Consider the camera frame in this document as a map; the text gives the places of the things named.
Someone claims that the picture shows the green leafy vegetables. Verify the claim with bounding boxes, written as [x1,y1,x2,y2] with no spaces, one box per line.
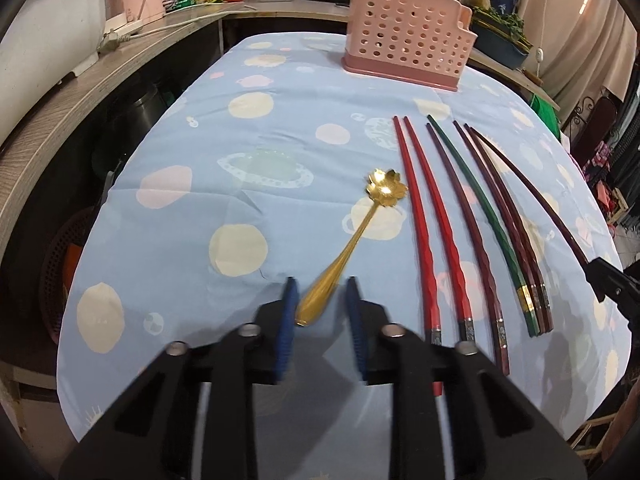
[472,4,528,46]

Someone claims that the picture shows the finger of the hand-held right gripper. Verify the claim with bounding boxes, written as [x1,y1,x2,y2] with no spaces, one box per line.
[586,256,640,311]

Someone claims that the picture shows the dark steel pot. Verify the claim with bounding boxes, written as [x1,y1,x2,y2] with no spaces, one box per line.
[116,82,168,133]

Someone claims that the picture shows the gold flower spoon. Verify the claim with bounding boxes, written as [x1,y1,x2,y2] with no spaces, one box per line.
[295,169,409,328]

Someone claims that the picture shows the beige curtain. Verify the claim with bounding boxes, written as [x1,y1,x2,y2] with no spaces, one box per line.
[517,0,640,108]

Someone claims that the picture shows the blue plastic basin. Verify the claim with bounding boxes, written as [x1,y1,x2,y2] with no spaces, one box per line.
[470,15,533,70]

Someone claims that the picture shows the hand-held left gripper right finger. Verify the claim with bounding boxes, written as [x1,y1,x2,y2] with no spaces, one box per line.
[346,275,587,480]

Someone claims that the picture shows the white power plug with cable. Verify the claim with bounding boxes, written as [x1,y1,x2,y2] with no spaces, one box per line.
[95,2,256,56]

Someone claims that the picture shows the green plastic bag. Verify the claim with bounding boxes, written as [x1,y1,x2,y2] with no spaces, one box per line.
[530,92,564,134]

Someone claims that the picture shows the red chopstick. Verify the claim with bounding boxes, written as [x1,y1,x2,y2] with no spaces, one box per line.
[404,116,474,344]
[392,116,445,397]

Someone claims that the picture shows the blue printed tablecloth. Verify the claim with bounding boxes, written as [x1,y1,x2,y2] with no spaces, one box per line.
[56,31,628,443]

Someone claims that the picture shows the purple chopstick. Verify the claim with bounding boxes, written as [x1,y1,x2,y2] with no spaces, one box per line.
[426,122,511,377]

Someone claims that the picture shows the dark brown chopstick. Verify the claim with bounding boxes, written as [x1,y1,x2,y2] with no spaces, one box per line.
[470,127,598,268]

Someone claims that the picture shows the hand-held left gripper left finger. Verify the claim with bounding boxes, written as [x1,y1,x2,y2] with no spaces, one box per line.
[57,276,301,480]

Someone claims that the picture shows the maroon chopstick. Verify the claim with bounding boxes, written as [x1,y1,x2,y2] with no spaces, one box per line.
[465,124,555,333]
[453,120,547,336]

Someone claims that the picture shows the pink perforated utensil basket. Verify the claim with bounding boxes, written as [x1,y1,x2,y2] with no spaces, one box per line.
[341,0,479,93]

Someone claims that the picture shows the dark red perforated basket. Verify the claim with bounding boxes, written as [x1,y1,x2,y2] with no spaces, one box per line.
[39,206,101,346]

